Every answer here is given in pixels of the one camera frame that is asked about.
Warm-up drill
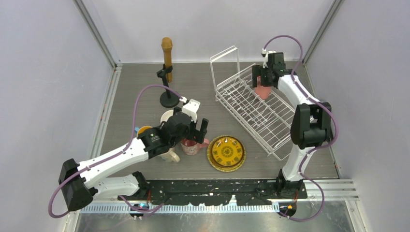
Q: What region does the pink floral cup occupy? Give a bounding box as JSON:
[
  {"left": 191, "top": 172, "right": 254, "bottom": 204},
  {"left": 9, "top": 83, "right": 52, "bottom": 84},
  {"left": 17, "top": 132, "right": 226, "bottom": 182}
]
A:
[{"left": 181, "top": 139, "right": 210, "bottom": 156}]

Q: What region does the pink plastic cup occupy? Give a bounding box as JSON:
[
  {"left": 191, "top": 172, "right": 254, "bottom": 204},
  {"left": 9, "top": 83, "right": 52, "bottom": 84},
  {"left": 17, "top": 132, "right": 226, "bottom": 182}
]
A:
[{"left": 254, "top": 86, "right": 271, "bottom": 100}]

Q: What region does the yellow woven bamboo plate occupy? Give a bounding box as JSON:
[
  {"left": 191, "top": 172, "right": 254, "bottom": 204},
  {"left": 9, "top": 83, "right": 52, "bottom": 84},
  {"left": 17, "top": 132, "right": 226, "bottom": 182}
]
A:
[{"left": 206, "top": 135, "right": 247, "bottom": 173}]

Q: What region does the beige ceramic bowl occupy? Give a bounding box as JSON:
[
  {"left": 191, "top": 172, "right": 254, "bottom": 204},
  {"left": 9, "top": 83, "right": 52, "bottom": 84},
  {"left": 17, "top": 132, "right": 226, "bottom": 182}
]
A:
[{"left": 160, "top": 110, "right": 174, "bottom": 125}]

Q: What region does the cream floral cup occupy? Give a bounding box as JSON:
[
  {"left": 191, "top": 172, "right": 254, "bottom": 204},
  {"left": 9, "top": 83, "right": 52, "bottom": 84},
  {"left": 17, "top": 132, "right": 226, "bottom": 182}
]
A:
[{"left": 159, "top": 147, "right": 180, "bottom": 163}]

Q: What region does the blue patterned bowl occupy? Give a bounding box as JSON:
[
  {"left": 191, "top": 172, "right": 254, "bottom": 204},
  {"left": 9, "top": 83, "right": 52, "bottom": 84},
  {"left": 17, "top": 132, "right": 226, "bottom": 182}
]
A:
[{"left": 134, "top": 126, "right": 152, "bottom": 137}]

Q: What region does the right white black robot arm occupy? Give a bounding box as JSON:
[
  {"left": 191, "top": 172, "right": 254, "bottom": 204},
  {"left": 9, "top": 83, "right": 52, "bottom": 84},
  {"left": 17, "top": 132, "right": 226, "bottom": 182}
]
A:
[{"left": 252, "top": 50, "right": 331, "bottom": 199}]

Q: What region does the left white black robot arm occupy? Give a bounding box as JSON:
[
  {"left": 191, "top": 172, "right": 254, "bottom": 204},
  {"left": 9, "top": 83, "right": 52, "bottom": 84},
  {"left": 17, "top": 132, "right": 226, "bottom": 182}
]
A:
[{"left": 58, "top": 112, "right": 209, "bottom": 212}]

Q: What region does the brown microphone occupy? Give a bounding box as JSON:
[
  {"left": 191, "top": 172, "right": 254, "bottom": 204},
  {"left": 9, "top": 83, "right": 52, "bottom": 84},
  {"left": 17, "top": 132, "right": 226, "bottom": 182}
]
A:
[{"left": 161, "top": 37, "right": 173, "bottom": 70}]

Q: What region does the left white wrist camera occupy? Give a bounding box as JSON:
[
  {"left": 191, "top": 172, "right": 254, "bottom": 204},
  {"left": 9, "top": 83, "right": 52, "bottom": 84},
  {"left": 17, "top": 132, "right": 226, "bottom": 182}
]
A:
[{"left": 179, "top": 97, "right": 201, "bottom": 122}]

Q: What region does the white wire dish rack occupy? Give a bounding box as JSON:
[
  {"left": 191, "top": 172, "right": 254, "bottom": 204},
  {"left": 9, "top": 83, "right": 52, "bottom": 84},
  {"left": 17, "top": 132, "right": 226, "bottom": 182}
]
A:
[{"left": 209, "top": 45, "right": 294, "bottom": 160}]

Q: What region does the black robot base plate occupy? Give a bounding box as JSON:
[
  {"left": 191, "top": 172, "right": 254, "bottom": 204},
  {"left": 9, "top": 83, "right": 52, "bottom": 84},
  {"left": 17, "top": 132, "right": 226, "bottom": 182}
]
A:
[{"left": 126, "top": 179, "right": 308, "bottom": 206}]

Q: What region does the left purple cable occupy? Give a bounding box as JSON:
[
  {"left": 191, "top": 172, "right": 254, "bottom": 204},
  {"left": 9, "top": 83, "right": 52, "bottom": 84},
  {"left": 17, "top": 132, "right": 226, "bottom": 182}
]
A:
[{"left": 48, "top": 84, "right": 188, "bottom": 219}]

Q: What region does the purple cable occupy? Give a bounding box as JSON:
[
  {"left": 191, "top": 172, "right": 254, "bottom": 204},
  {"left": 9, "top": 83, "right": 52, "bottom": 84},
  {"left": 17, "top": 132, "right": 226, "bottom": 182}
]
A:
[
  {"left": 262, "top": 35, "right": 341, "bottom": 223},
  {"left": 48, "top": 84, "right": 188, "bottom": 219}
]

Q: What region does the slotted cable duct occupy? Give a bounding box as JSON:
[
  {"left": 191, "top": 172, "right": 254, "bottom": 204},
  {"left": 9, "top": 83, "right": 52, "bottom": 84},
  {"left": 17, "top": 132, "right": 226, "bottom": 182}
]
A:
[{"left": 80, "top": 203, "right": 279, "bottom": 214}]

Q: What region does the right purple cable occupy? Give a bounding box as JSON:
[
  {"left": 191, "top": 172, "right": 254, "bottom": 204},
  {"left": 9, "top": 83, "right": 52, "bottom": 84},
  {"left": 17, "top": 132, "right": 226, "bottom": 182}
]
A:
[{"left": 262, "top": 35, "right": 341, "bottom": 223}]

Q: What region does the left aluminium rail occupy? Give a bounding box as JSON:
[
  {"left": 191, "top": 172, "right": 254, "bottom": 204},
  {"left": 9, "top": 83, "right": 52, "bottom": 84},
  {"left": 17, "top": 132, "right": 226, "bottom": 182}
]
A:
[{"left": 90, "top": 63, "right": 123, "bottom": 158}]

